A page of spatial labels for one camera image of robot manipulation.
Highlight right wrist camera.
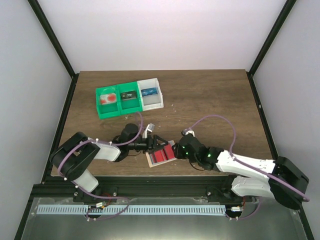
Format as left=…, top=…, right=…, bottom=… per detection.
left=181, top=128, right=195, bottom=137

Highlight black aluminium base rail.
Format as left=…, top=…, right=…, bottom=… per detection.
left=30, top=176, right=243, bottom=203

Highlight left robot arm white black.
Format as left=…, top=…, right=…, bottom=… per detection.
left=49, top=123, right=174, bottom=193

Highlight white bin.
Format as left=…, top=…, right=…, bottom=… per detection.
left=137, top=78, right=164, bottom=111

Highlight frame rail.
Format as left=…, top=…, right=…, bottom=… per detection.
left=41, top=73, right=80, bottom=185
left=246, top=72, right=279, bottom=160

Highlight black frame post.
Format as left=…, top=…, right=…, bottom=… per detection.
left=27, top=0, right=77, bottom=79
left=248, top=0, right=297, bottom=76

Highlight left side frame rail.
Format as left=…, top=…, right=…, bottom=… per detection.
left=41, top=73, right=80, bottom=185

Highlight right black frame post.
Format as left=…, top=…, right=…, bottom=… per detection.
left=248, top=0, right=297, bottom=76

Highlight light blue slotted cable duct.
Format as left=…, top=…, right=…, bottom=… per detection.
left=36, top=204, right=226, bottom=216

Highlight white card red circles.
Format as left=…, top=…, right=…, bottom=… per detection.
left=99, top=93, right=117, bottom=105

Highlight metal front plate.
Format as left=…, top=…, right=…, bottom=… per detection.
left=16, top=198, right=308, bottom=240

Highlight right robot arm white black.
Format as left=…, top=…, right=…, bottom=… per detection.
left=172, top=133, right=310, bottom=210

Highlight left green bin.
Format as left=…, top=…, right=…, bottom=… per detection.
left=95, top=85, right=121, bottom=120

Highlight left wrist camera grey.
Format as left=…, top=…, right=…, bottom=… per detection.
left=142, top=123, right=155, bottom=139

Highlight blue card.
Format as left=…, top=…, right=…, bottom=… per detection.
left=141, top=87, right=158, bottom=97

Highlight black card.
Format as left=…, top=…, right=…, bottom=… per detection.
left=120, top=90, right=137, bottom=101

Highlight right side frame rail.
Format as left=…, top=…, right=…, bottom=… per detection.
left=246, top=72, right=279, bottom=160

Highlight left black frame post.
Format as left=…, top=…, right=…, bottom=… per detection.
left=27, top=0, right=77, bottom=79

